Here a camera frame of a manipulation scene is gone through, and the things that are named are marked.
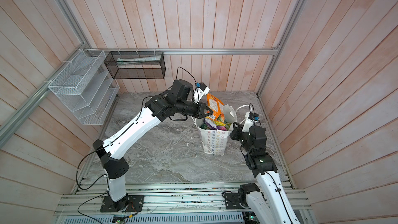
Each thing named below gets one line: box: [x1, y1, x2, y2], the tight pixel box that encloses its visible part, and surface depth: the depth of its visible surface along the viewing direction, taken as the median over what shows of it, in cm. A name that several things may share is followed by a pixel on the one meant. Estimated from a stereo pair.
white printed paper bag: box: [191, 103, 238, 156], surface depth 77 cm
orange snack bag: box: [206, 93, 225, 122], surface depth 71 cm
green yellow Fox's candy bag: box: [212, 119, 232, 131], surface depth 71 cm
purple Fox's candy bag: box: [204, 117, 228, 132], surface depth 78 cm
